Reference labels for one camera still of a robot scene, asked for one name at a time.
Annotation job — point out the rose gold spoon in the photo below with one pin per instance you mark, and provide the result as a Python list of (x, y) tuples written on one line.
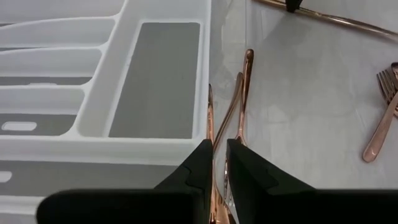
[(210, 118)]

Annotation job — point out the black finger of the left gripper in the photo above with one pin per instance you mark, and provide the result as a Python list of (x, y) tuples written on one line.
[(293, 5)]

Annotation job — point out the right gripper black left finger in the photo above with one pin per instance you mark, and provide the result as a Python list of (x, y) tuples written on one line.
[(186, 199)]

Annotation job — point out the rose gold knife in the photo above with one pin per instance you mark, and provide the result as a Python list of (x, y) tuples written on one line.
[(348, 21)]

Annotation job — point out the white plastic cutlery tray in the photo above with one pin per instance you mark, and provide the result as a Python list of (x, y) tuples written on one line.
[(93, 146)]

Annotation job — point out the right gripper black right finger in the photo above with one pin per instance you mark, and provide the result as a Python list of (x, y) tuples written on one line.
[(264, 199)]

